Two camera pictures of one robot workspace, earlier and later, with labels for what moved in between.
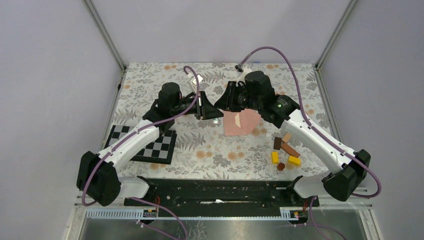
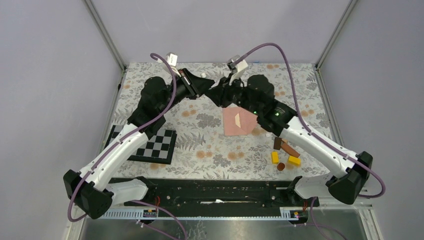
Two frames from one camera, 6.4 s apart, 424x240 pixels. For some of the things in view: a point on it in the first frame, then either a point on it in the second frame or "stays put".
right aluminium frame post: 320,80 stays put
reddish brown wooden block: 289,149 stays put
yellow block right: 294,161 stays put
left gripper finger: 208,110 to 198,85
